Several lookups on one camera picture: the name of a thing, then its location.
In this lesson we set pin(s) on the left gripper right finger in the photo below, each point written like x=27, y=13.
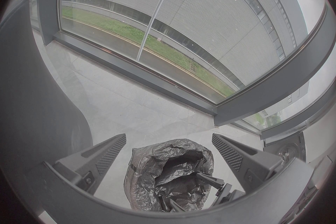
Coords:
x=249, y=165

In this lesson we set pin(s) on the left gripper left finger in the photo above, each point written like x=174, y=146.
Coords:
x=89, y=165

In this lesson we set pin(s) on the window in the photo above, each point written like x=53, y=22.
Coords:
x=210, y=20

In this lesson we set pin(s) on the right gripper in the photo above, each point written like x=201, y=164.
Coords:
x=228, y=195

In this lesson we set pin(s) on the black plastic bag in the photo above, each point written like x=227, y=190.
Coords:
x=147, y=165

